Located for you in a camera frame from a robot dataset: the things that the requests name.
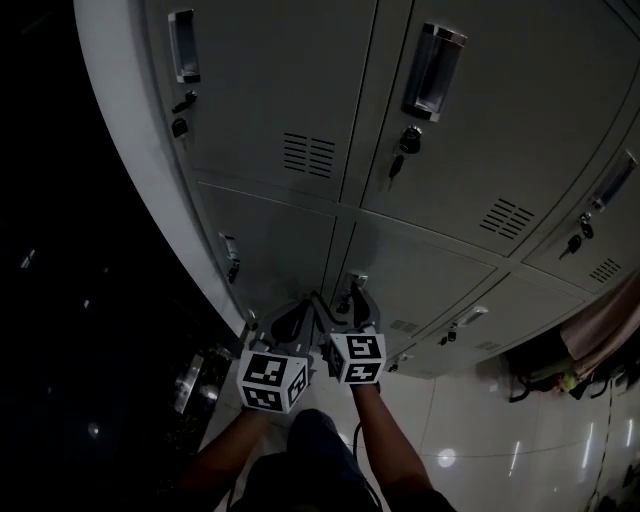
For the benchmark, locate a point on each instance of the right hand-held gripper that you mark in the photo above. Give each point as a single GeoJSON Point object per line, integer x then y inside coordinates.
{"type": "Point", "coordinates": [362, 357]}

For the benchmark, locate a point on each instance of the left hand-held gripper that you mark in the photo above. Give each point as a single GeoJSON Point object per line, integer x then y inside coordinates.
{"type": "Point", "coordinates": [265, 380]}

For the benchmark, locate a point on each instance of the grey metal locker door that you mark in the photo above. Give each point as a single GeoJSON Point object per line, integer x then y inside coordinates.
{"type": "Point", "coordinates": [425, 280]}

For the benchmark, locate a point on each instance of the grey metal locker cabinet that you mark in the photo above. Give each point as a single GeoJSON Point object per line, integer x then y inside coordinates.
{"type": "Point", "coordinates": [280, 75]}

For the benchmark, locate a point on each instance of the person's right forearm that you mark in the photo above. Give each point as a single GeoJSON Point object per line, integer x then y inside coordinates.
{"type": "Point", "coordinates": [385, 440]}

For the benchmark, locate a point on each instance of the person's left forearm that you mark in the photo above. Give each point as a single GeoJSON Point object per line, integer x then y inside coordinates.
{"type": "Point", "coordinates": [225, 450]}

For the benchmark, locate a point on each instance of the person's blue trousers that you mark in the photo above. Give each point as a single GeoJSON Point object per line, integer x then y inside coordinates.
{"type": "Point", "coordinates": [315, 435]}

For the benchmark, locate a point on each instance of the person's dark shirt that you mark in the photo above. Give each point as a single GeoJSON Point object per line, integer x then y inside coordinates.
{"type": "Point", "coordinates": [300, 492]}

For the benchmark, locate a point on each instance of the yellow-green plush toy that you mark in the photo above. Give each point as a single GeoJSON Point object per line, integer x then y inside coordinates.
{"type": "Point", "coordinates": [567, 382]}

